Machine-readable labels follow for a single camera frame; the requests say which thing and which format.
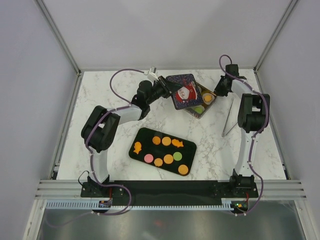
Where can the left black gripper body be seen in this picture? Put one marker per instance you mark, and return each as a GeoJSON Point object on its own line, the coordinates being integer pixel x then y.
{"type": "Point", "coordinates": [160, 89]}

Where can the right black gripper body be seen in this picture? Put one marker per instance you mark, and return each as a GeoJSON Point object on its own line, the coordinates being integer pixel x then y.
{"type": "Point", "coordinates": [220, 89]}

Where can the gold cookie tin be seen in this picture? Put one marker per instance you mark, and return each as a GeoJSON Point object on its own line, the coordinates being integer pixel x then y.
{"type": "Point", "coordinates": [208, 98]}

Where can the orange flower cookie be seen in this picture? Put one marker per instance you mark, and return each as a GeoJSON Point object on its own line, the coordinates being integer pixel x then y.
{"type": "Point", "coordinates": [207, 98]}

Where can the gold tin lid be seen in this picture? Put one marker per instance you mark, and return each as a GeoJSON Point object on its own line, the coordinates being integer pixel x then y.
{"type": "Point", "coordinates": [188, 95]}

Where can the green sandwich cookie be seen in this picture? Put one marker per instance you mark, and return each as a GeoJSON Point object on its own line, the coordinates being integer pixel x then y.
{"type": "Point", "coordinates": [177, 156]}
{"type": "Point", "coordinates": [198, 109]}

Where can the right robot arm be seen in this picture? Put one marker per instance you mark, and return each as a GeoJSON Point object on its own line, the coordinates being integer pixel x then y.
{"type": "Point", "coordinates": [253, 117]}

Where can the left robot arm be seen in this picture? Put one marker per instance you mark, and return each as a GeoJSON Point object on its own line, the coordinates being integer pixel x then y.
{"type": "Point", "coordinates": [101, 127]}

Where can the orange chip cookie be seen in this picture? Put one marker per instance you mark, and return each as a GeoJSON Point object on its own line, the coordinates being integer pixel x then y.
{"type": "Point", "coordinates": [156, 140]}

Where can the orange dotted cookie upper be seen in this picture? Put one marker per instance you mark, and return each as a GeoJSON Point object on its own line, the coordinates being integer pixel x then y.
{"type": "Point", "coordinates": [166, 141]}

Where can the orange dotted cookie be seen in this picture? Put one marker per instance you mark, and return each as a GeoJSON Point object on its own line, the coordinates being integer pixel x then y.
{"type": "Point", "coordinates": [183, 169]}
{"type": "Point", "coordinates": [166, 141]}
{"type": "Point", "coordinates": [168, 159]}

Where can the orange fish cookie right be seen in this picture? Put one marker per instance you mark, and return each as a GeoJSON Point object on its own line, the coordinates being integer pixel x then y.
{"type": "Point", "coordinates": [177, 143]}

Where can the orange fish cookie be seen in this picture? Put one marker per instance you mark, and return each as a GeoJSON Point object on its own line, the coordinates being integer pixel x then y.
{"type": "Point", "coordinates": [177, 143]}
{"type": "Point", "coordinates": [137, 147]}

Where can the orange fish cookie left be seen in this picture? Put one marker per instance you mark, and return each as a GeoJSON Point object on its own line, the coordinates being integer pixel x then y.
{"type": "Point", "coordinates": [137, 147]}

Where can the black oval tray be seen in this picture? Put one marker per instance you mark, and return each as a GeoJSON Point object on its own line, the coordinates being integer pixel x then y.
{"type": "Point", "coordinates": [145, 136]}

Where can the pink sandwich cookie lower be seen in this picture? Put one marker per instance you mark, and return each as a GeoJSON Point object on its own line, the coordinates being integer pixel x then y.
{"type": "Point", "coordinates": [148, 158]}

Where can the orange dotted cookie middle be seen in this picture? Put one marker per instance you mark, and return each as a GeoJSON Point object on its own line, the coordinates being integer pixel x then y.
{"type": "Point", "coordinates": [168, 159]}

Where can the orange shell cookie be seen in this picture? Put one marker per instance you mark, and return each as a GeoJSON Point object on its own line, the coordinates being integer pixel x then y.
{"type": "Point", "coordinates": [158, 162]}

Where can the orange dotted cookie lower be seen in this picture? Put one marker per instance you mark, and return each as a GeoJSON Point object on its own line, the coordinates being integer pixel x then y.
{"type": "Point", "coordinates": [183, 169]}

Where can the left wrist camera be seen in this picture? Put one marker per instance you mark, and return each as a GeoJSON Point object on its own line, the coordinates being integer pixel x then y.
{"type": "Point", "coordinates": [152, 74]}

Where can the right aluminium frame post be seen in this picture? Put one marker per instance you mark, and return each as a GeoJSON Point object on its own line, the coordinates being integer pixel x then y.
{"type": "Point", "coordinates": [276, 33]}

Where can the aluminium frame post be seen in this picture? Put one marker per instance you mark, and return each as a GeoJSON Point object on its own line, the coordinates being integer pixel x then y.
{"type": "Point", "coordinates": [57, 34]}
{"type": "Point", "coordinates": [276, 33]}

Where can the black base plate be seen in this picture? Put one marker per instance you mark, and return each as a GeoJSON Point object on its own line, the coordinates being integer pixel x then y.
{"type": "Point", "coordinates": [170, 192]}

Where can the left aluminium frame post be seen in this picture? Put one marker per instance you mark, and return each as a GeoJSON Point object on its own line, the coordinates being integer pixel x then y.
{"type": "Point", "coordinates": [57, 34]}

